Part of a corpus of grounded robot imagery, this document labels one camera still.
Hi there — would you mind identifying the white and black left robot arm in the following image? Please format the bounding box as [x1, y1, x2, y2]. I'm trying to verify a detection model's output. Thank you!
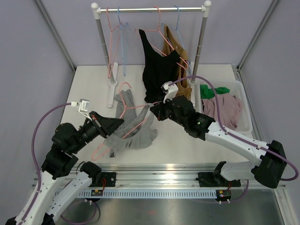
[6, 111, 124, 225]

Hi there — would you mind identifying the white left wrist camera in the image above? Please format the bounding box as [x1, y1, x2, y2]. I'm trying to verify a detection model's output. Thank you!
[71, 99, 91, 120]

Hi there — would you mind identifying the aluminium mounting rail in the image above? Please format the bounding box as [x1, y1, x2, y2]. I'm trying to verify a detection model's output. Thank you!
[31, 164, 287, 189]

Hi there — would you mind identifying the aluminium frame post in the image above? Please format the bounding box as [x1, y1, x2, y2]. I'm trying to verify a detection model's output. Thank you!
[237, 0, 280, 72]
[33, 0, 76, 72]

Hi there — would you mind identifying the blue hanger with mauve top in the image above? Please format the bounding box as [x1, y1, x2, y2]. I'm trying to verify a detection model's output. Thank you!
[117, 7, 128, 77]

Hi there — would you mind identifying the pink hanger with grey top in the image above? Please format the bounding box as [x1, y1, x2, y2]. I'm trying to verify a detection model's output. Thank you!
[91, 82, 155, 161]

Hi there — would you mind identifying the white and metal clothes rack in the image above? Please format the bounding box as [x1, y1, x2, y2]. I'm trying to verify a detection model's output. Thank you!
[91, 0, 211, 108]

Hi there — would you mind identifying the mauve pink tank top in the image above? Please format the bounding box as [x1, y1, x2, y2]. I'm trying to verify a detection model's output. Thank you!
[201, 93, 243, 130]

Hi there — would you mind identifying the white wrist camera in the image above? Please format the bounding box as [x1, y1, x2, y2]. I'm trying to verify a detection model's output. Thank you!
[71, 99, 91, 120]
[162, 81, 178, 103]

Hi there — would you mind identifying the black tank top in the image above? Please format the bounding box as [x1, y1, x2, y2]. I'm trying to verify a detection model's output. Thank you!
[139, 29, 180, 103]

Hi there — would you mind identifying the left aluminium frame post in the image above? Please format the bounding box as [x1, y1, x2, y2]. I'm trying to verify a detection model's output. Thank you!
[33, 0, 76, 72]

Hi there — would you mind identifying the white slotted cable duct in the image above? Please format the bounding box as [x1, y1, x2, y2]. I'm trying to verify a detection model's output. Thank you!
[78, 189, 217, 199]

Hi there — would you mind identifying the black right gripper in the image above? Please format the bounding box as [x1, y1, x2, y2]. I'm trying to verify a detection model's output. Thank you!
[151, 95, 187, 128]

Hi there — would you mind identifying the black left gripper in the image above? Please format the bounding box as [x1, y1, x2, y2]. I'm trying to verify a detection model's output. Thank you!
[70, 110, 125, 153]

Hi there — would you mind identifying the pink wire hanger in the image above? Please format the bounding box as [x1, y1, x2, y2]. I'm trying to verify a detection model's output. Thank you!
[106, 7, 119, 79]

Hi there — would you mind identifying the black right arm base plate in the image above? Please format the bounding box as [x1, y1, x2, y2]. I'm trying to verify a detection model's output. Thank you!
[195, 172, 241, 188]

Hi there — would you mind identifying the green tank top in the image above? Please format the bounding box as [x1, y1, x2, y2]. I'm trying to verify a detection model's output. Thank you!
[200, 84, 230, 99]

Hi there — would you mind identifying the right aluminium frame post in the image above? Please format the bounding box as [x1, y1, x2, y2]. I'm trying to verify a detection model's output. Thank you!
[237, 0, 280, 72]

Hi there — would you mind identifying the grey tank top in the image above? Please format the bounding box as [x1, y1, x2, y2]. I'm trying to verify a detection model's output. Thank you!
[103, 88, 158, 158]

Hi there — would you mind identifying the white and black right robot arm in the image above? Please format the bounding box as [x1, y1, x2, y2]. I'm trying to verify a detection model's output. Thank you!
[150, 96, 287, 188]

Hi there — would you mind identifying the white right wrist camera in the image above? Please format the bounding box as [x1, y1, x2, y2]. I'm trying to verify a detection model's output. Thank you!
[162, 81, 178, 103]

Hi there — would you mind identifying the white plastic basket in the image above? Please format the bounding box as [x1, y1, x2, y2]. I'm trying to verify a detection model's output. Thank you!
[195, 80, 253, 135]

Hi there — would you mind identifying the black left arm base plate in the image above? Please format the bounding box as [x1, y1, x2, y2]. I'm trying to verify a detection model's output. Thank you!
[91, 172, 117, 188]

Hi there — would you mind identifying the brown tank top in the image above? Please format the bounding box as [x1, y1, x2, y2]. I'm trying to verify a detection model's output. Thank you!
[164, 24, 192, 100]

